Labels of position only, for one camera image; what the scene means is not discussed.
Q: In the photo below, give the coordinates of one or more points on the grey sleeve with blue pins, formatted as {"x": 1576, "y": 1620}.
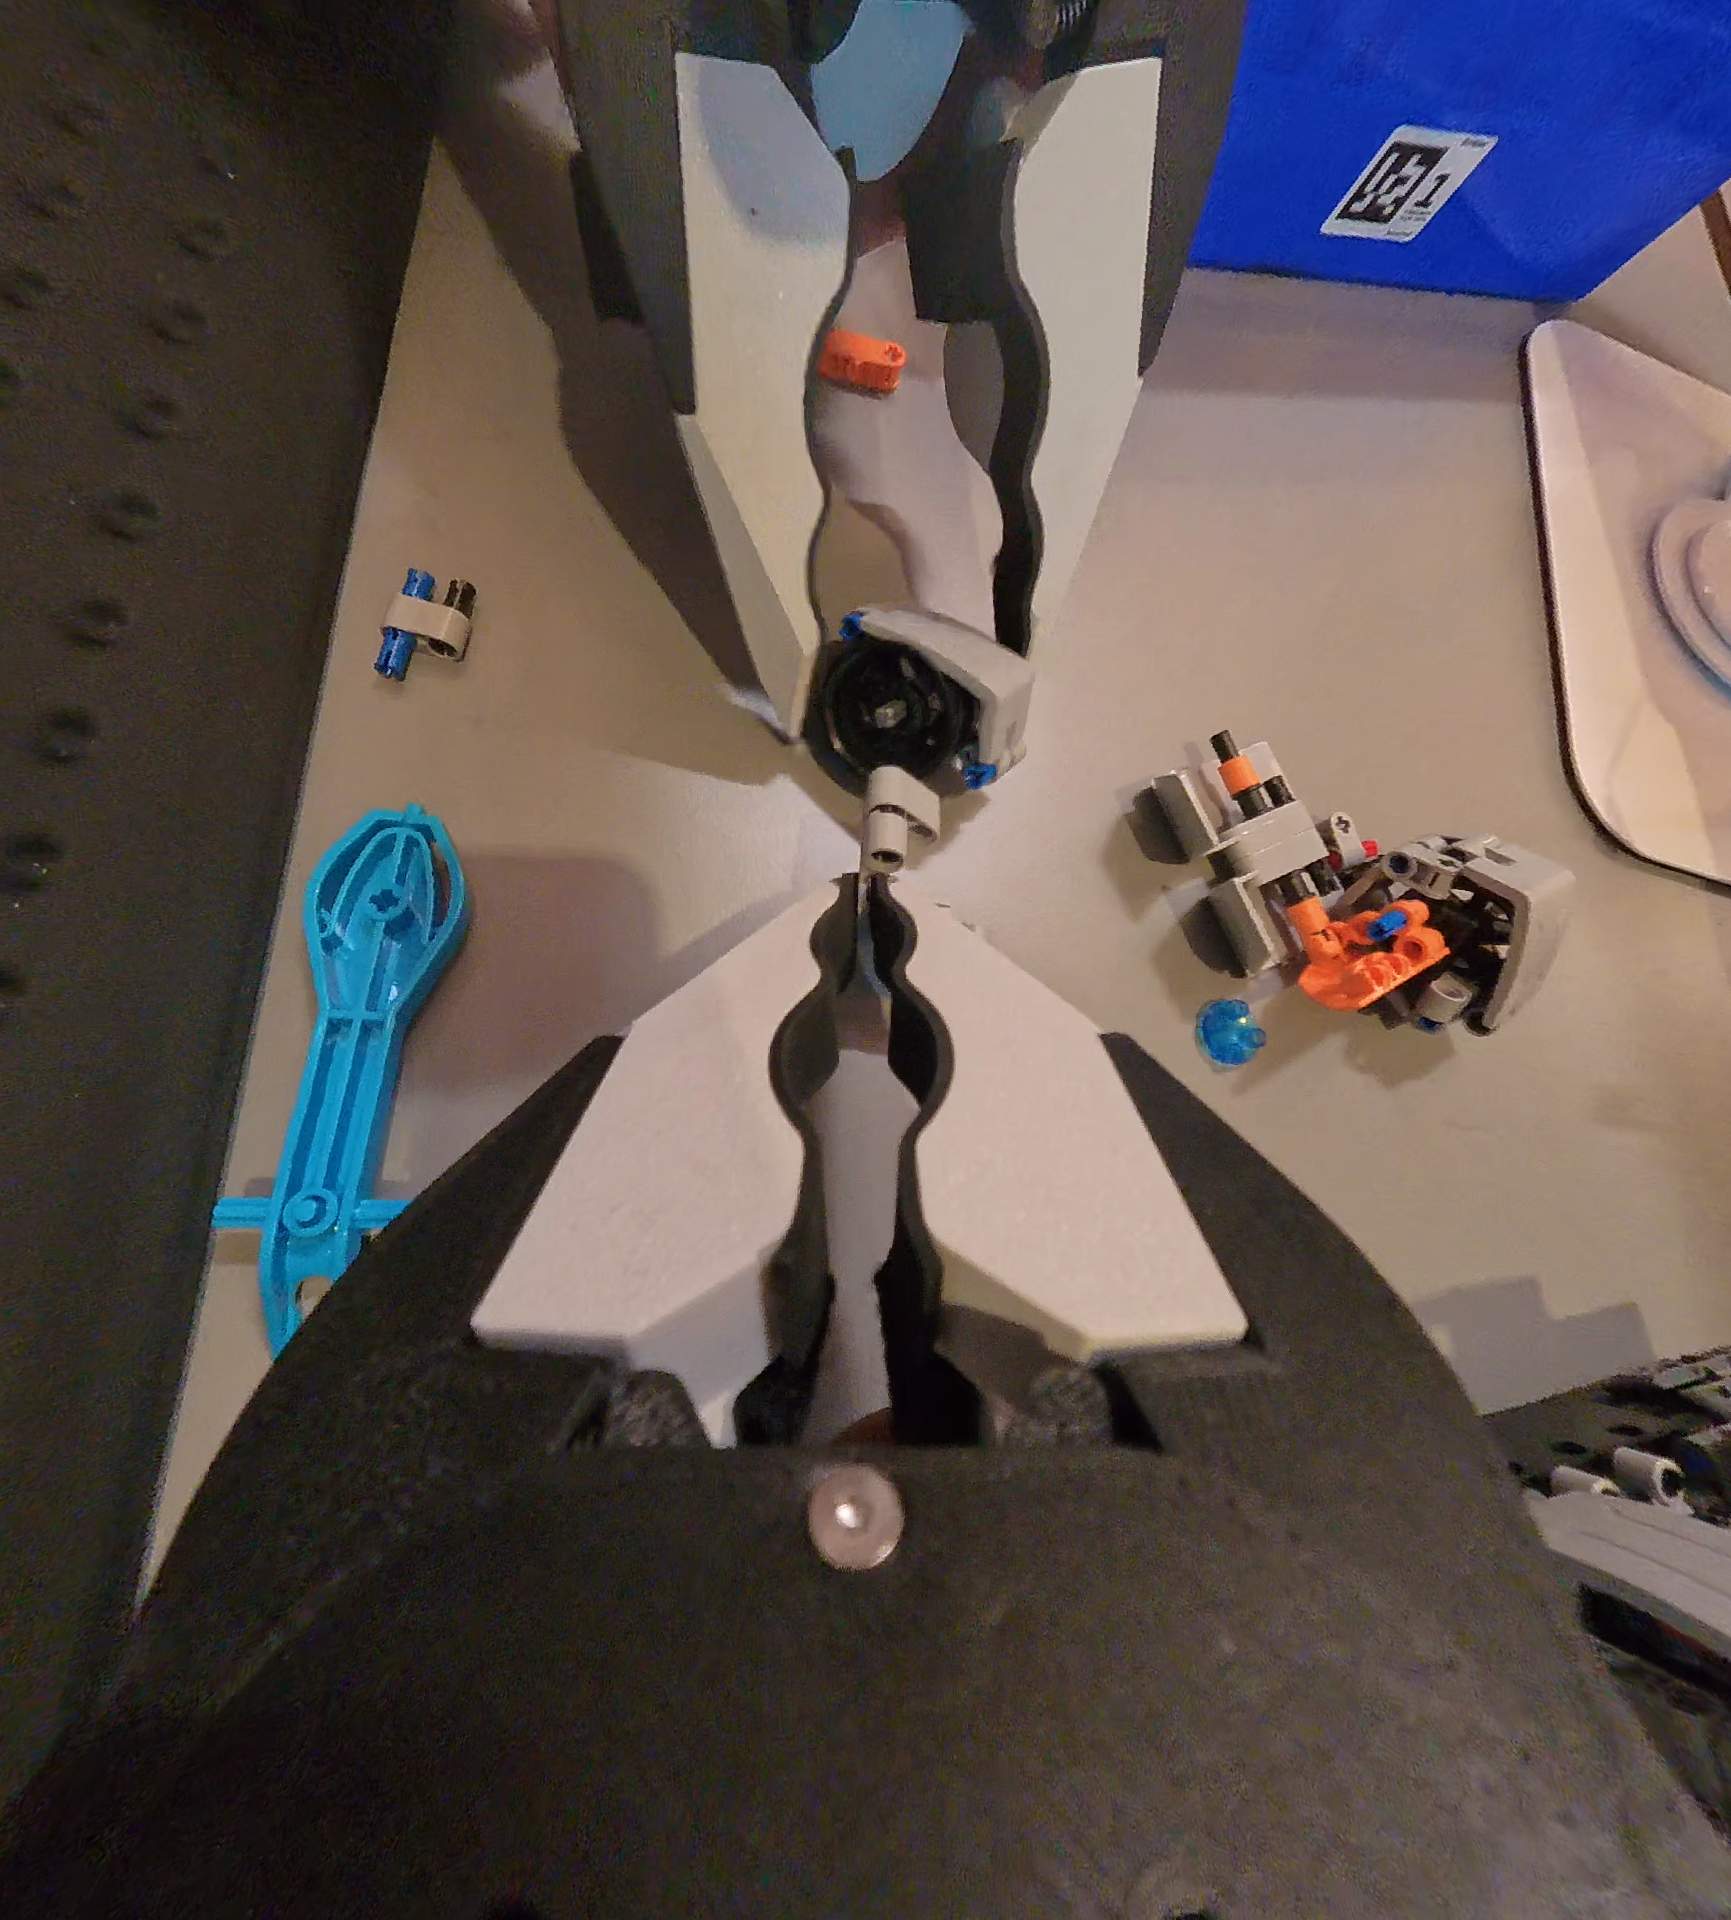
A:
{"x": 431, "y": 623}

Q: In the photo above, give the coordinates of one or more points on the large grey tracked brick vehicle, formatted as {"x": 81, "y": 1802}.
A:
{"x": 1706, "y": 1531}

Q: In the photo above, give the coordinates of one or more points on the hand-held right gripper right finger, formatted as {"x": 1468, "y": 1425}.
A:
{"x": 1063, "y": 1170}

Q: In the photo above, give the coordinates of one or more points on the grey axle connector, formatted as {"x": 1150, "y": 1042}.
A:
{"x": 891, "y": 810}

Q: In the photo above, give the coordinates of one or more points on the black dimpled foam mat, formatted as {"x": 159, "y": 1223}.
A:
{"x": 117, "y": 750}

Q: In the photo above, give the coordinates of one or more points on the blue transparent round stud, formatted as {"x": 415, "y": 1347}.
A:
{"x": 1230, "y": 1036}

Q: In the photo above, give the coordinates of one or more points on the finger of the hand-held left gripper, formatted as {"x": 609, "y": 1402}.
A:
{"x": 747, "y": 361}
{"x": 1093, "y": 270}

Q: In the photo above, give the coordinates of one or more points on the small grey orange brick assembly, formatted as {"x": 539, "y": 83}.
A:
{"x": 1346, "y": 870}

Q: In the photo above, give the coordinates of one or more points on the white printed tag sticker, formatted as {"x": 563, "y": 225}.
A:
{"x": 1406, "y": 175}

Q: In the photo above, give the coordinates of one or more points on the small orange brick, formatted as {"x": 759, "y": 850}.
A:
{"x": 867, "y": 361}

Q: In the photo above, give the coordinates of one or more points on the blue storage bin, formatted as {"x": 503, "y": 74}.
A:
{"x": 1586, "y": 120}

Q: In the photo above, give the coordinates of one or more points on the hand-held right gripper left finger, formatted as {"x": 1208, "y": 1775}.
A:
{"x": 657, "y": 1170}

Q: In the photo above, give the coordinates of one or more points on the light blue paddle piece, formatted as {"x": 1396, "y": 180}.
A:
{"x": 357, "y": 1021}

